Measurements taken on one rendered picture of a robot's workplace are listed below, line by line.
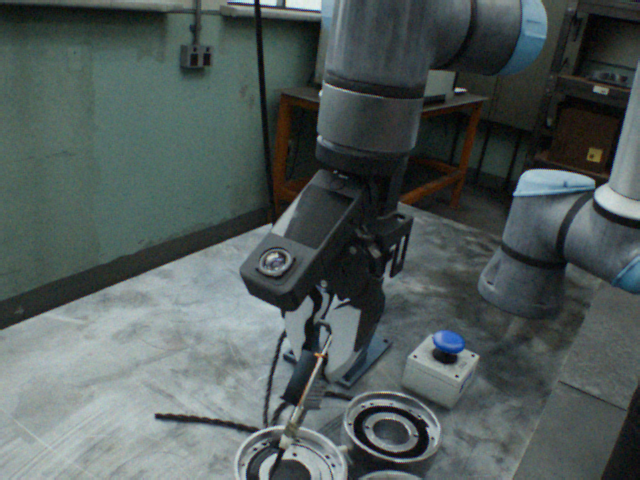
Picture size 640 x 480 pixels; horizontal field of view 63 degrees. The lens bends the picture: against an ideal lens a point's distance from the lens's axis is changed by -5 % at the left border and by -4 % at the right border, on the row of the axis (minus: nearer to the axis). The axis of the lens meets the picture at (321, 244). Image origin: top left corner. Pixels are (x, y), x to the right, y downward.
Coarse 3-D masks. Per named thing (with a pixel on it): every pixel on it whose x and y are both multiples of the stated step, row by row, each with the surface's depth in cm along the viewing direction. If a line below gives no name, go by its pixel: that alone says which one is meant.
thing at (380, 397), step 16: (352, 400) 59; (368, 400) 60; (384, 400) 61; (400, 400) 61; (416, 400) 60; (352, 416) 58; (384, 416) 59; (400, 416) 59; (416, 416) 59; (432, 416) 58; (352, 432) 56; (368, 432) 56; (384, 432) 59; (400, 432) 58; (416, 432) 57; (432, 432) 57; (352, 448) 54; (368, 448) 52; (384, 448) 54; (400, 448) 54; (432, 448) 55; (352, 464) 55; (368, 464) 53; (384, 464) 52; (400, 464) 52; (416, 464) 52; (432, 464) 54
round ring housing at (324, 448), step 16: (272, 432) 53; (304, 432) 54; (240, 448) 50; (320, 448) 53; (336, 448) 52; (240, 464) 50; (272, 464) 50; (288, 464) 52; (304, 464) 51; (336, 464) 51
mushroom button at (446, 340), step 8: (440, 336) 66; (448, 336) 66; (456, 336) 67; (440, 344) 65; (448, 344) 65; (456, 344) 65; (464, 344) 66; (440, 352) 68; (448, 352) 65; (456, 352) 65
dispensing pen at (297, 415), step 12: (324, 348) 48; (300, 360) 47; (312, 360) 46; (300, 372) 47; (312, 372) 46; (288, 384) 47; (300, 384) 46; (288, 396) 46; (300, 396) 46; (288, 420) 48; (300, 420) 47; (288, 432) 47; (288, 444) 47; (276, 456) 47
